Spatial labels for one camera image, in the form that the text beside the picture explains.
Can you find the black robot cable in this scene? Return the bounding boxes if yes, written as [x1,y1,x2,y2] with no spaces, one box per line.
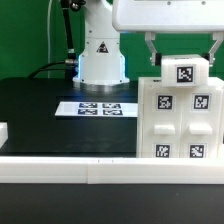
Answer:
[27,0,81,80]

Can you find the small white box part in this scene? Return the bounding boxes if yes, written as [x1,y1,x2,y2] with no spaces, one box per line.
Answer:
[161,55,209,87]

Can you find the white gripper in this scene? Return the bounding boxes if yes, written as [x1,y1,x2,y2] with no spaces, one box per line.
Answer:
[112,0,224,66]

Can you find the white thin cable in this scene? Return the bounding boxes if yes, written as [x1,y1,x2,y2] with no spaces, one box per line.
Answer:
[47,0,54,80]

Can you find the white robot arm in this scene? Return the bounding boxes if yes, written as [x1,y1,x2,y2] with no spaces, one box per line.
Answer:
[61,0,224,87]

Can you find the white cabinet door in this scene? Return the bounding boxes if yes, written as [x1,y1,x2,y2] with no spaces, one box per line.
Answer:
[142,85,182,158]
[180,80,224,159]

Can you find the white cabinet body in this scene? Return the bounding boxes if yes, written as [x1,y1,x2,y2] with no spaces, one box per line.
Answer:
[137,77,224,159]

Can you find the white flat marker board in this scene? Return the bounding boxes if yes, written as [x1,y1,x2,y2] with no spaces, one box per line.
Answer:
[55,101,138,117]

